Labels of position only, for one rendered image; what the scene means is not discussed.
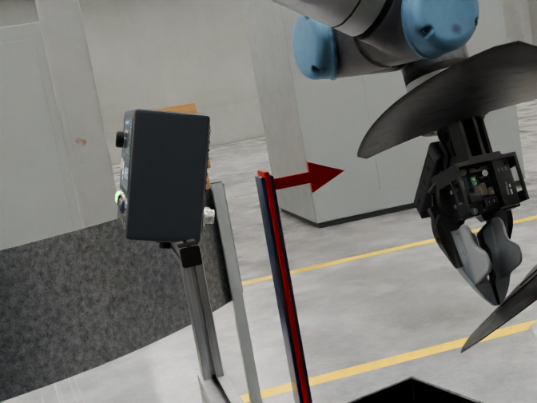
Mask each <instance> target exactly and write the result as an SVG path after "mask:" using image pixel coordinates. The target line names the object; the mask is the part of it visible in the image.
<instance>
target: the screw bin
mask: <svg viewBox="0 0 537 403"><path fill-rule="evenodd" d="M347 403H483V402H482V401H477V400H476V399H473V398H470V397H467V396H464V395H462V394H460V393H456V392H453V391H451V390H449V389H445V388H443V387H440V386H438V385H434V384H432V383H429V382H427V381H423V380H421V379H419V378H416V377H413V376H410V377H408V378H406V379H404V380H402V381H398V382H396V383H394V384H392V385H389V386H386V387H384V388H382V389H378V390H377V391H374V392H372V393H369V394H367V395H364V396H362V397H359V398H357V399H355V400H352V401H349V402H347Z"/></svg>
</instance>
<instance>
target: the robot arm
mask: <svg viewBox="0 0 537 403"><path fill-rule="evenodd" d="M270 1H273V2H275V3H277V4H280V5H282V6H284V7H287V8H289V9H290V10H294V11H296V12H297V13H299V14H300V15H299V16H298V18H297V19H296V22H295V24H294V27H293V32H292V48H293V55H294V58H295V61H296V64H297V66H298V68H299V70H300V72H301V73H302V74H303V75H304V76H305V77H306V78H309V79H312V80H320V79H331V80H336V79H337V78H346V77H353V76H360V75H367V74H380V73H387V72H393V71H397V70H401V72H402V75H403V78H404V82H405V85H406V90H407V93H408V92H409V91H410V90H412V89H414V88H415V87H417V86H418V85H420V84H421V83H423V82H425V81H426V80H428V79H429V78H431V77H433V76H435V75H436V74H438V73H440V72H441V71H443V70H446V69H447V68H449V67H451V66H453V65H455V64H456V63H458V62H461V61H463V60H465V59H467V58H470V57H469V54H468V51H467V47H466V43H467V41H468V40H469V39H470V38H471V36H472V35H473V34H474V32H475V28H476V27H477V25H478V19H479V2H478V0H270ZM486 114H488V112H487V113H485V114H481V115H478V116H474V117H472V118H468V119H465V120H463V121H460V122H457V123H454V124H451V125H449V126H445V127H443V128H440V129H437V130H434V131H432V132H429V133H427V134H424V135H421V136H423V137H433V136H438V139H439V141H438V142H432V143H430V145H429V147H428V152H427V155H426V158H425V162H424V167H423V170H422V173H421V176H420V181H419V185H418V188H417V191H416V196H415V199H414V204H415V206H416V208H417V210H418V212H419V214H420V216H421V218H426V217H430V218H431V224H432V232H433V235H434V238H435V240H436V243H437V244H438V246H439V247H440V248H441V250H442V251H443V252H444V254H445V256H446V257H447V259H448V260H449V261H450V262H451V263H452V265H453V266H454V267H455V268H456V269H457V270H458V271H459V273H460V274H461V275H462V277H463V278H464V279H465V281H466V282H467V283H468V284H469V285H470V286H471V287H472V288H473V289H474V291H476V292H477V293H478V295H480V296H481V297H482V298H483V299H484V300H485V301H487V302H488V303H489V304H491V305H493V306H496V305H502V303H503V302H504V299H505V297H506V295H507V291H508V288H509V284H510V276H511V272H512V271H513V270H514V269H515V268H517V267H518V266H519V265H520V264H521V262H522V260H523V254H522V251H521V248H520V246H519V245H518V244H517V243H515V242H513V241H512V240H511V233H512V229H513V216H512V212H511V210H512V209H514V208H516V207H519V206H520V202H524V201H526V200H528V199H530V198H529V196H528V192H527V187H526V185H525V182H524V179H523V175H522V171H521V169H520V165H519V161H518V158H517V155H516V152H510V153H506V154H501V153H500V151H495V152H493V151H492V148H491V143H490V140H489V137H488V134H487V129H486V126H485V124H484V119H485V115H486ZM513 167H515V168H516V170H517V174H518V176H519V181H520V184H521V187H522V190H520V191H519V192H517V189H516V186H515V181H514V178H513V175H512V172H511V168H513ZM474 217H475V218H477V219H478V220H479V221H480V222H484V221H486V224H485V225H484V226H483V227H482V229H481V230H480V231H479V232H478V233H477V237H476V235H475V234H474V233H473V232H472V231H471V229H470V228H469V226H468V225H466V224H464V222H465V220H467V219H471V218H474ZM477 239H478V241H477ZM479 246H480V247H481V248H480V247H479ZM488 274H489V280H488V279H487V275H488Z"/></svg>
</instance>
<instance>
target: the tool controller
mask: <svg viewBox="0 0 537 403"><path fill-rule="evenodd" d="M210 134H211V129H210V117H209V115H207V114H191V113H181V112H172V111H163V110H145V109H135V110H128V111H126V112H125V116H124V128H123V131H118V132H116V139H115V146H116V147H117V148H122V152H121V174H120V186H119V189H120V190H121V191H122V192H123V195H125V198H127V209H126V215H125V216H124V215H123V213H121V211H120V209H119V208H118V210H117V217H118V220H119V222H120V224H121V227H122V229H123V231H124V234H125V237H126V239H128V240H130V241H155V242H159V248H162V249H170V247H171V244H170V242H177V241H183V242H184V243H186V240H189V239H194V240H195V241H197V242H198V243H199V242H200V241H201V233H202V230H203V229H204V224H213V223H214V218H215V212H214V210H213V209H210V208H209V207H205V192H206V184H207V181H206V178H207V176H208V173H207V168H208V166H209V165H208V160H209V144H210V140H209V137H210ZM123 154H125V166H124V177H123V185H122V183H121V175H122V163H123ZM203 223H204V224H203Z"/></svg>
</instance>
